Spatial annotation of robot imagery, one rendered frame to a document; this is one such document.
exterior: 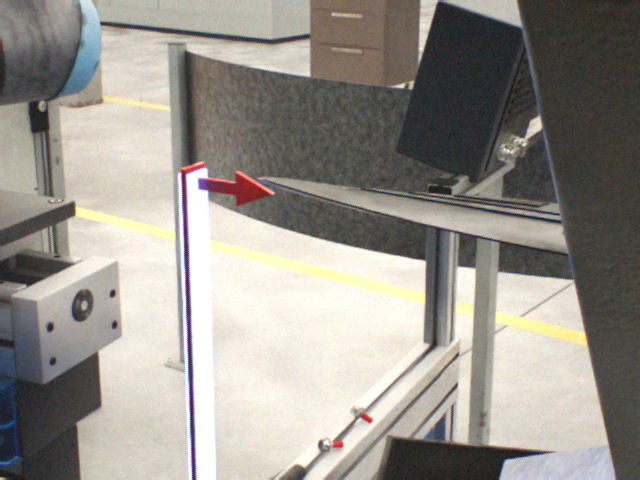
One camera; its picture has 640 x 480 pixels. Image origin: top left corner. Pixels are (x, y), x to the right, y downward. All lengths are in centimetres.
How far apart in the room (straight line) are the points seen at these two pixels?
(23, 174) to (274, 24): 769
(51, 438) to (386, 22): 630
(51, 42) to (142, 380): 213
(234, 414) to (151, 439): 25
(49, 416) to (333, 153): 153
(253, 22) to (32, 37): 929
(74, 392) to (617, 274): 103
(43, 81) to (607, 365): 102
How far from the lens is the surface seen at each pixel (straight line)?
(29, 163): 282
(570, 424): 306
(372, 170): 255
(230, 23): 1067
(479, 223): 60
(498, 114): 125
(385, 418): 113
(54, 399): 120
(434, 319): 129
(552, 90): 18
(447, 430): 133
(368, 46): 743
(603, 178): 20
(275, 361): 335
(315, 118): 262
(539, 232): 60
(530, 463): 73
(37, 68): 121
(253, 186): 72
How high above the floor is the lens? 137
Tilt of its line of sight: 17 degrees down
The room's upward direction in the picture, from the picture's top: straight up
